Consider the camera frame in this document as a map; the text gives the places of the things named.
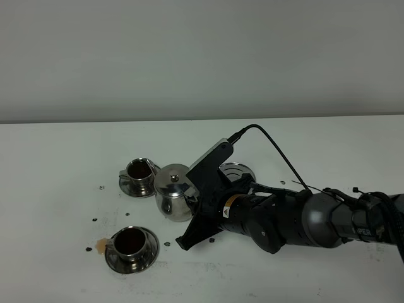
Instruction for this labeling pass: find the near stainless steel saucer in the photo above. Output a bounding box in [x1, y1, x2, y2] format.
[104, 227, 160, 275]

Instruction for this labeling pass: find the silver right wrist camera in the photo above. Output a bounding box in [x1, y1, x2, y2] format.
[187, 138, 234, 181]

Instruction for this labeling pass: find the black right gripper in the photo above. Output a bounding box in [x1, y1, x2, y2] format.
[175, 157, 263, 252]

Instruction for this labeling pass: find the spilled tea puddle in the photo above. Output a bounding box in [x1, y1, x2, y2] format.
[95, 238, 108, 255]

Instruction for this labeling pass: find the near stainless steel teacup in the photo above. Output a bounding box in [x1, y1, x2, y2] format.
[105, 226, 147, 259]

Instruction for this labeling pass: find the far stainless steel teacup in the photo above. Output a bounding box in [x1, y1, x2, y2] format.
[119, 158, 156, 186]

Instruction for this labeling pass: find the stainless steel teacup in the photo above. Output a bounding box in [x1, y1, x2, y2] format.
[119, 158, 156, 186]
[105, 226, 147, 259]

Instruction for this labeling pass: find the stainless steel teapot saucer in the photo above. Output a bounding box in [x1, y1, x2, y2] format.
[219, 162, 256, 182]

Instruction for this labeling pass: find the black right camera cable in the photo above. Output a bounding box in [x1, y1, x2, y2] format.
[227, 124, 404, 266]

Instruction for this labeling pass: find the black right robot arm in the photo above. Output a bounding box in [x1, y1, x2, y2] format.
[177, 159, 403, 254]

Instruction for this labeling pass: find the far stainless steel saucer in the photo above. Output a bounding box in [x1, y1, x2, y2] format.
[119, 165, 160, 198]

